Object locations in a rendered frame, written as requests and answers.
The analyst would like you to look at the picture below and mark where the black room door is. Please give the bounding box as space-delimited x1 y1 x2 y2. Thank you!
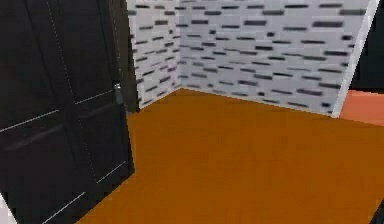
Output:
0 0 140 224

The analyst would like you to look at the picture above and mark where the silver door handle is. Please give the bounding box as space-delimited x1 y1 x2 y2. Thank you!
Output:
113 82 124 105

